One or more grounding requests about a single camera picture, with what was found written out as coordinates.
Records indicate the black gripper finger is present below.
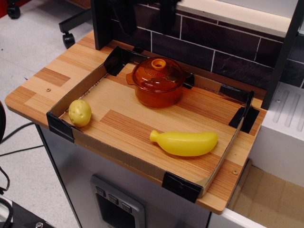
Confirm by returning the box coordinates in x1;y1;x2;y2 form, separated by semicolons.
113;0;137;35
159;0;177;31

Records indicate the orange transparent pot lid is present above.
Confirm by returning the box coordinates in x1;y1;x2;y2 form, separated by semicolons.
126;57;185;92

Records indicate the orange transparent pot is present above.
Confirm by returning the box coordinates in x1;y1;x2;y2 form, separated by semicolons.
126;71;194;108

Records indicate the light wooden shelf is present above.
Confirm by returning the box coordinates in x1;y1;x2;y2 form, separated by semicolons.
177;0;291;38

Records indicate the pale yellow toy potato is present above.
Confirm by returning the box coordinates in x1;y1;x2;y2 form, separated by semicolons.
68;99;92;127

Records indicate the black chair base with casters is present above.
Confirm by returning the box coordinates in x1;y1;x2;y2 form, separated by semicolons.
7;0;92;49

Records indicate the yellow toy banana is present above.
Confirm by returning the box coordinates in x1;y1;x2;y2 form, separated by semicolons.
150;130;218;157

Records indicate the grey toy kitchen cabinet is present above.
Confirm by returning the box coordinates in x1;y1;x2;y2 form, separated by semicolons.
37;127;211;228

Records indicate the cardboard fence with black tape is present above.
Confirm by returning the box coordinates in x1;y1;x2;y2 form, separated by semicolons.
47;47;259;210

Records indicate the silver oven control panel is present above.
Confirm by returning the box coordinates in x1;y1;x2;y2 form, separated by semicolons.
90;175;146;228

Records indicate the white toy sink unit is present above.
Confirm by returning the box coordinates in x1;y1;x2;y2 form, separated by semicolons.
209;83;304;228

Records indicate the black upright post right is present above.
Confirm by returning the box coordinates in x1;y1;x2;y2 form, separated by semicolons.
261;0;304;110

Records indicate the black floor cable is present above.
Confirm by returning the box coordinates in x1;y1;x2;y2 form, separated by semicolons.
0;122;45;195

